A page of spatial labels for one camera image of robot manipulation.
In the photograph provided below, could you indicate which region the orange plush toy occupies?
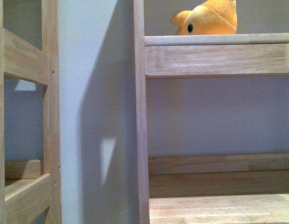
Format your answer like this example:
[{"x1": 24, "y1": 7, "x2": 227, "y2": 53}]
[{"x1": 170, "y1": 0, "x2": 237, "y2": 35}]

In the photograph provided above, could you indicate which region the wooden shelf unit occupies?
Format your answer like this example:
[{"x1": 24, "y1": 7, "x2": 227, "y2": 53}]
[
  {"x1": 0, "y1": 0, "x2": 62, "y2": 224},
  {"x1": 133, "y1": 0, "x2": 289, "y2": 224}
]

